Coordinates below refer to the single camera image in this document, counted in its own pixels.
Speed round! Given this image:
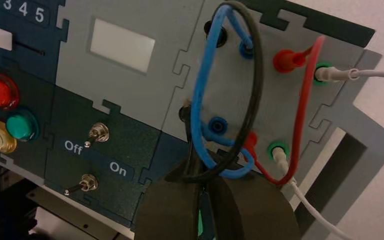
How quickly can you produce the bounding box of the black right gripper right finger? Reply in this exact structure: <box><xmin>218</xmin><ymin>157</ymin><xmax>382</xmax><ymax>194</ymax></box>
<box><xmin>206</xmin><ymin>150</ymin><xmax>301</xmax><ymax>240</ymax></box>

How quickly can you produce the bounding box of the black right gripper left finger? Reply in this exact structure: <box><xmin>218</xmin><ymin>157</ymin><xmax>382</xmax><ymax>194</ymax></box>
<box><xmin>133</xmin><ymin>155</ymin><xmax>202</xmax><ymax>240</ymax></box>

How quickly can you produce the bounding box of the blue empty jack socket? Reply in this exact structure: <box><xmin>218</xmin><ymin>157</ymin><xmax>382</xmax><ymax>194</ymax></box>
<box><xmin>209</xmin><ymin>115</ymin><xmax>229</xmax><ymax>136</ymax></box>

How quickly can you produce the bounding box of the gray and blue task board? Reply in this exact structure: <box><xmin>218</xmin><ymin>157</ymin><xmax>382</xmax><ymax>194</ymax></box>
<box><xmin>0</xmin><ymin>0</ymin><xmax>384</xmax><ymax>240</ymax></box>

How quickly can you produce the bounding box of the green round push button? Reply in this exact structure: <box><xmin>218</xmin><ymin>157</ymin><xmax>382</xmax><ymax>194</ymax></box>
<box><xmin>5</xmin><ymin>108</ymin><xmax>41</xmax><ymax>143</ymax></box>

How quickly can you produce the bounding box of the white rectangular display window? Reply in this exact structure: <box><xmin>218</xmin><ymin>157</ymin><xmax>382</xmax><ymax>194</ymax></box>
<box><xmin>89</xmin><ymin>17</ymin><xmax>156</xmax><ymax>74</ymax></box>

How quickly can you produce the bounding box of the black empty jack socket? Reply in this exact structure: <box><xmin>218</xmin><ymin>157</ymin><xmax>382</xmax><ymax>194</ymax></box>
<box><xmin>203</xmin><ymin>19</ymin><xmax>229</xmax><ymax>48</ymax></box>

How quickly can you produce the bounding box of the red round push button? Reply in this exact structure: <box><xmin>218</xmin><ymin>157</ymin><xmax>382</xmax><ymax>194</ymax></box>
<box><xmin>0</xmin><ymin>74</ymin><xmax>21</xmax><ymax>111</ymax></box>

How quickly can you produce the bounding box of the white banana plug cable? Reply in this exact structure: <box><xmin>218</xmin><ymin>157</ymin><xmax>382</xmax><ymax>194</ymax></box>
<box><xmin>270</xmin><ymin>145</ymin><xmax>357</xmax><ymax>240</ymax></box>
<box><xmin>313</xmin><ymin>65</ymin><xmax>384</xmax><ymax>83</ymax></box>

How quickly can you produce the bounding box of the metal toggle switch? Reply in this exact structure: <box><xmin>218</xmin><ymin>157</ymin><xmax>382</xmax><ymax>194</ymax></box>
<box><xmin>63</xmin><ymin>173</ymin><xmax>100</xmax><ymax>197</ymax></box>
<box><xmin>83</xmin><ymin>122</ymin><xmax>111</xmax><ymax>149</ymax></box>

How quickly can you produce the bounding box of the gray metal base plate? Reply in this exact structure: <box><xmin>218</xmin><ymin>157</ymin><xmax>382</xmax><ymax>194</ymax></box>
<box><xmin>25</xmin><ymin>187</ymin><xmax>135</xmax><ymax>240</ymax></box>

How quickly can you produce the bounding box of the red banana plug cable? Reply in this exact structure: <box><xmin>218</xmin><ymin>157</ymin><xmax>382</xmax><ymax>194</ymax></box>
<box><xmin>244</xmin><ymin>35</ymin><xmax>326</xmax><ymax>187</ymax></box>

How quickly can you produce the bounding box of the blue banana plug cable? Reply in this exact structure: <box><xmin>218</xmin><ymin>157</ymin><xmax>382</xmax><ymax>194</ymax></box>
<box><xmin>190</xmin><ymin>3</ymin><xmax>256</xmax><ymax>181</ymax></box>

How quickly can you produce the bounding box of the black banana plug cable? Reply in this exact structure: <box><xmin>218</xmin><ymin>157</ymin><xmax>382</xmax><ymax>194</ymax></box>
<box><xmin>178</xmin><ymin>0</ymin><xmax>265</xmax><ymax>184</ymax></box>

